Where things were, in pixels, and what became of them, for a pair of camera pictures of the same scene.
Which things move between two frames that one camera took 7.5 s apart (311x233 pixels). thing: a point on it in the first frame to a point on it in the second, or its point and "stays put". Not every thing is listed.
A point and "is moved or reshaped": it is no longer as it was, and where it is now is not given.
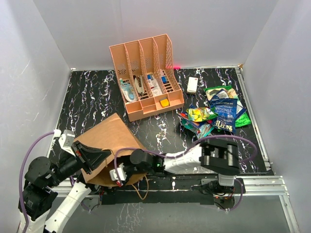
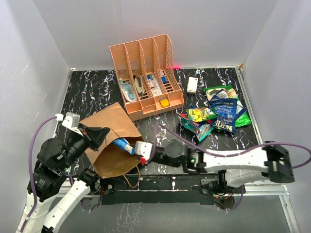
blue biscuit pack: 184,117 stays put
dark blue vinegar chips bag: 226,110 stays put
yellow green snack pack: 200,114 stays put
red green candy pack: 204,130 stays put
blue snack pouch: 222,94 stays put
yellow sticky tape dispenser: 164,102 stays put
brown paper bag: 112,135 is moved or reshaped
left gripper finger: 90,158 to 96,136
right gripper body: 131,168 to 160,156
